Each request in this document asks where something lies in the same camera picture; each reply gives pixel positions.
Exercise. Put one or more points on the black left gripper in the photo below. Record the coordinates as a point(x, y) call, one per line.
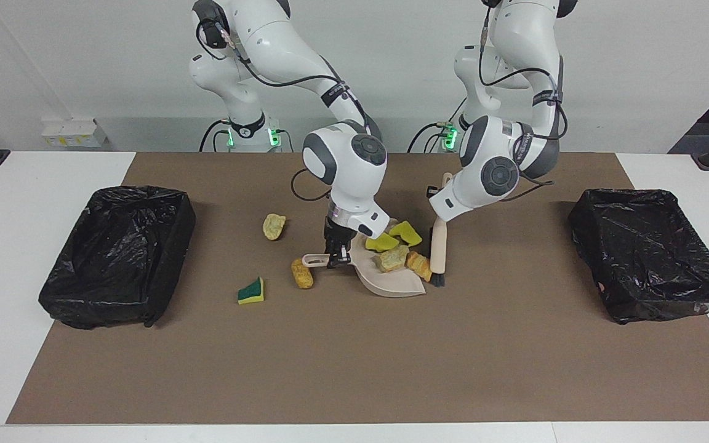
point(433, 191)

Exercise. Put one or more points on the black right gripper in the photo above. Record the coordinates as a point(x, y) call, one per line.
point(337, 237)

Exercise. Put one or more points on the brown crackled bread roll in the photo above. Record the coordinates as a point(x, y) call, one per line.
point(302, 275)

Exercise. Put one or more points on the pale greenish bread chunk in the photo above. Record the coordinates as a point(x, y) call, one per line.
point(392, 258)

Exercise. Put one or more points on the beige plastic dustpan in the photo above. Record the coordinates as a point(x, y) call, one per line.
point(391, 284)

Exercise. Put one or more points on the pale round bread piece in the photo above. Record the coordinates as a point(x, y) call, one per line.
point(274, 226)

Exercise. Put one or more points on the striped orange croissant piece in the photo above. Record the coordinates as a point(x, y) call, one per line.
point(419, 264)

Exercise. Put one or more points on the green and yellow sponge piece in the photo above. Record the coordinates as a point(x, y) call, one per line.
point(250, 292)

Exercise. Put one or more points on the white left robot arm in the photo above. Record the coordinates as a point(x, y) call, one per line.
point(496, 178)

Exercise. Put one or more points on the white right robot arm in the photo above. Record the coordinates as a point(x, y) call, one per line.
point(348, 166)

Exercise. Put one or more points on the bin lined with black bag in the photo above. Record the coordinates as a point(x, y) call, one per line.
point(114, 258)
point(650, 252)

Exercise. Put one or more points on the brown paper table mat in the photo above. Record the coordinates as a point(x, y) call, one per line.
point(354, 381)

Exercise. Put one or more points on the white box on floor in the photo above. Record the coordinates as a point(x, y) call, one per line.
point(74, 132)

